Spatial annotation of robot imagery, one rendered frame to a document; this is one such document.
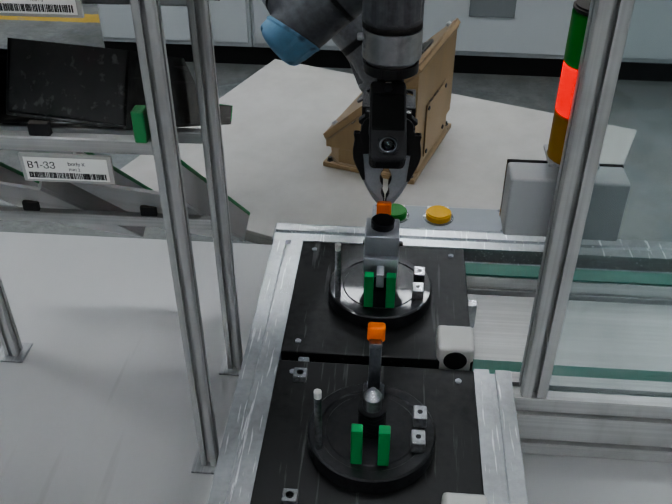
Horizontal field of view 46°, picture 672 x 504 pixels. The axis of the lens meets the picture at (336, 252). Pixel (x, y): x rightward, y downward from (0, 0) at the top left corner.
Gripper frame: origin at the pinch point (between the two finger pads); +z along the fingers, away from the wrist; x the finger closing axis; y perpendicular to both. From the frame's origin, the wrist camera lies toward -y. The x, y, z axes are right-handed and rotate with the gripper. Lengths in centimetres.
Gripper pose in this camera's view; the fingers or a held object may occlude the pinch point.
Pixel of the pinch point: (384, 202)
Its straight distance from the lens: 110.6
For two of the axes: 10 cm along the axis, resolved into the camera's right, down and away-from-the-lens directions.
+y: 0.8, -5.9, 8.1
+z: 0.0, 8.1, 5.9
